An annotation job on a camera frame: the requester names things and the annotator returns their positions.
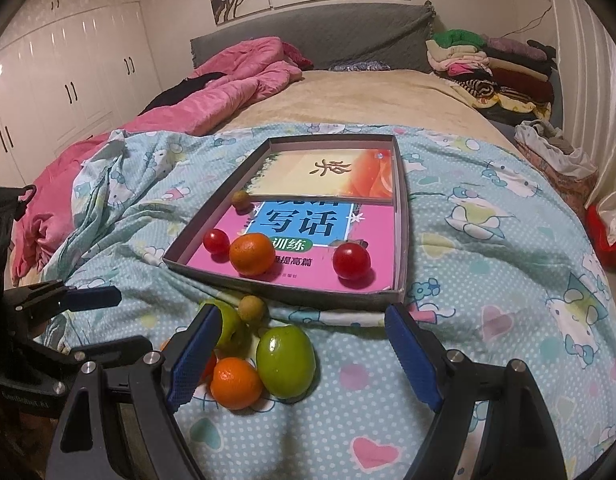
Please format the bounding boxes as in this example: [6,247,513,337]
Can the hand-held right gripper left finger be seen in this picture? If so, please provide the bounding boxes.
[45,304,223,480]

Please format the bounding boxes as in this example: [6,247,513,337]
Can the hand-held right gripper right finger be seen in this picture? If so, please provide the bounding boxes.
[384,303,558,480]

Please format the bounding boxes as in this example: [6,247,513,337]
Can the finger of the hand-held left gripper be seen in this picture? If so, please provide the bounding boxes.
[30,335,161,396]
[3,282,123,331]

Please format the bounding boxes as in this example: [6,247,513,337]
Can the round green jujube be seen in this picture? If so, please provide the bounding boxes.
[200,299,249,353]

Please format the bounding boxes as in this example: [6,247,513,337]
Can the large oval green jujube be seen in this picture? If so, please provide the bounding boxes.
[256,325,317,401]

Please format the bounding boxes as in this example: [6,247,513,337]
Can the shallow cardboard box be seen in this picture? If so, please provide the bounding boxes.
[162,134,411,311]

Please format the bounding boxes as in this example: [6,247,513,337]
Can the blue cartoon print bedsheet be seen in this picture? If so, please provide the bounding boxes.
[48,122,616,480]

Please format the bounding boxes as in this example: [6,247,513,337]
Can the pink book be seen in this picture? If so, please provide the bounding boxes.
[185,199,401,291]

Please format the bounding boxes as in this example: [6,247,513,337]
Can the white wardrobe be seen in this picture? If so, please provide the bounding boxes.
[0,0,161,191]

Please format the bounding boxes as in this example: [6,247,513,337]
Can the yellow and orange book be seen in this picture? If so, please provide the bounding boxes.
[248,147,396,206]

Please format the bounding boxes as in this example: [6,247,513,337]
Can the black garment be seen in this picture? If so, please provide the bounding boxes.
[138,72,227,116]

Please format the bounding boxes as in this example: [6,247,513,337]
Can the red bag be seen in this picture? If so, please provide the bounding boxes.
[585,205,616,261]

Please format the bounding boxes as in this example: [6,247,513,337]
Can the patterned fabric basket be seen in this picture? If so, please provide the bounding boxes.
[518,142,599,208]

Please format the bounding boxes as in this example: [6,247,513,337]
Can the pink quilt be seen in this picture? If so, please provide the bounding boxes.
[10,36,313,281]

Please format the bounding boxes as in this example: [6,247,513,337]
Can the beige blanket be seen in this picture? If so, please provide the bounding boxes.
[223,67,513,151]

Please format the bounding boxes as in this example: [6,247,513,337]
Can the patterned pillow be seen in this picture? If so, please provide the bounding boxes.
[328,60,391,72]

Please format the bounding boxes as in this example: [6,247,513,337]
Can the pile of folded clothes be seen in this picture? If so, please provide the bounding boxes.
[425,29,558,121]

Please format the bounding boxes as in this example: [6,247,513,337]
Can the cream satin curtain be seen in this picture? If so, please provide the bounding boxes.
[542,0,616,221]

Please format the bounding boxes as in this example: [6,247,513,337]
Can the grey padded headboard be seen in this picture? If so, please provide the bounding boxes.
[190,1,439,73]

